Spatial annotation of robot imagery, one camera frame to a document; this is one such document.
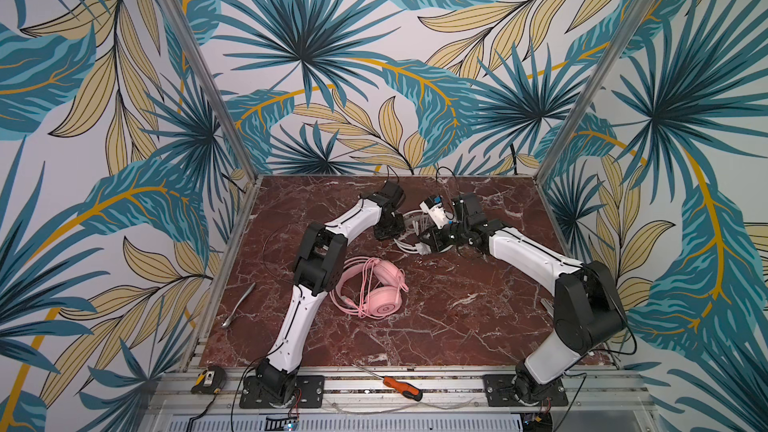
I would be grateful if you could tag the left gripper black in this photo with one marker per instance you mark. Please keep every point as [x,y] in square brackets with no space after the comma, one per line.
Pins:
[390,227]

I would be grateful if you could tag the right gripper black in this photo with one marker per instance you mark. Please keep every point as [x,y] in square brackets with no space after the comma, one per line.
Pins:
[437,236]

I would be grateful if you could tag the white headphones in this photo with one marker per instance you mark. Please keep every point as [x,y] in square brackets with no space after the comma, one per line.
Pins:
[416,222]

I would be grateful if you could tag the pink headphones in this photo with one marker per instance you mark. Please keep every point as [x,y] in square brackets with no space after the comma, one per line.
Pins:
[381,288]

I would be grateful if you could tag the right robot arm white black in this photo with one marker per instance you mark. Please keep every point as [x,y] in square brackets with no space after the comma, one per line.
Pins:
[587,309]

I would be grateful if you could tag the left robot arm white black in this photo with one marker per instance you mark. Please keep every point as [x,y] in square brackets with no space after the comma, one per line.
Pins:
[317,270]

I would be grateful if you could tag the yellow black tape measure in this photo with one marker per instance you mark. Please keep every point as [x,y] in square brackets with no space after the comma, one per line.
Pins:
[210,381]

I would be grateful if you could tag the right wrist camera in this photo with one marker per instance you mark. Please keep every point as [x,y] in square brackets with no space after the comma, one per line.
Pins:
[434,207]

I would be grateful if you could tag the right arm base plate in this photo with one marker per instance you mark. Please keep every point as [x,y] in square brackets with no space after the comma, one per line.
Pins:
[509,390]

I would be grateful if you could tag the orange handled screwdriver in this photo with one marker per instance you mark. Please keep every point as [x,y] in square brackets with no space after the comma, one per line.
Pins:
[403,388]

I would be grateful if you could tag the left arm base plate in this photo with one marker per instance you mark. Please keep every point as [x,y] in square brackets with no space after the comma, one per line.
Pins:
[304,391]

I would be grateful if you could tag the silver metal handle left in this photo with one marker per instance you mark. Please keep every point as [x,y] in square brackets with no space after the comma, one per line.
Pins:
[231,317]

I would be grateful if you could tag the right aluminium frame post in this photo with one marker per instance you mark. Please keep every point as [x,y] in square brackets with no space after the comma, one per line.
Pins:
[625,31]

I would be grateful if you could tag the aluminium frame post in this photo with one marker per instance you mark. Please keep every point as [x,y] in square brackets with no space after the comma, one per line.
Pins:
[189,45]
[625,31]

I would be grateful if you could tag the aluminium front rail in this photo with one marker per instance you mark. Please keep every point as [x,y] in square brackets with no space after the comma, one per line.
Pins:
[460,389]

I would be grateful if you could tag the left aluminium frame post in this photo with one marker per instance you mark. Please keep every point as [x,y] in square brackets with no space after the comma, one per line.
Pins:
[189,45]

